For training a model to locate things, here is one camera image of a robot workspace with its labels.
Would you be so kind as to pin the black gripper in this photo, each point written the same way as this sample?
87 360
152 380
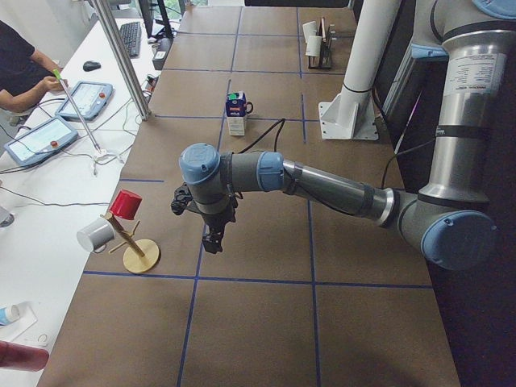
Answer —
218 220

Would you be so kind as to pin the white smiley face mug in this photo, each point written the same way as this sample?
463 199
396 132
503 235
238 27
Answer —
248 108

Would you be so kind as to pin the blue Pascual milk carton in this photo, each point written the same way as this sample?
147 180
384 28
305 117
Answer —
236 113

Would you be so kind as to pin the red cup on stand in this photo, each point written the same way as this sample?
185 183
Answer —
126 204

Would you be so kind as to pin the round wooden stand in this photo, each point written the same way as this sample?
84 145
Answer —
140 255

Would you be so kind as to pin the grey mug on stand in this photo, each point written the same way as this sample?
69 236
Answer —
95 236

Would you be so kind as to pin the teach pendant far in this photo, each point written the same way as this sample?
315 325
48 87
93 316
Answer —
90 98

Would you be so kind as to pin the teach pendant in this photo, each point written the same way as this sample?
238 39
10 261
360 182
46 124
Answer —
90 98
41 142

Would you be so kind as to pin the teach pendant near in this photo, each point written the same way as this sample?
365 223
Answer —
41 142

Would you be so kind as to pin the black computer mouse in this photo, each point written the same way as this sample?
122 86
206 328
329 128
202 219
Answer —
91 65

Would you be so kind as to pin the white ribbed mug outer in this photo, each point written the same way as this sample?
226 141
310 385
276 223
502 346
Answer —
313 46

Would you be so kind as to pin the black keyboard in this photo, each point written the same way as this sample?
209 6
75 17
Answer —
131 36

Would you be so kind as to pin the red bottle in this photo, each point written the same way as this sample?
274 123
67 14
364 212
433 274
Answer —
20 357

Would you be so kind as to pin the seated person black shirt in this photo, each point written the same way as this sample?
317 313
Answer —
26 73

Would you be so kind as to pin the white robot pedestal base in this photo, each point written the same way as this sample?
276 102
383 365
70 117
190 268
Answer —
350 115

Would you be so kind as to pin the black wire mug rack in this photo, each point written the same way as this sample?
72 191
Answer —
324 61

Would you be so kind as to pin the white HOME mug with handle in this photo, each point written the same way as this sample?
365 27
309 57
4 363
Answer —
309 29

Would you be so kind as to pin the aluminium frame post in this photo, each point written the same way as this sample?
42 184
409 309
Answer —
123 60

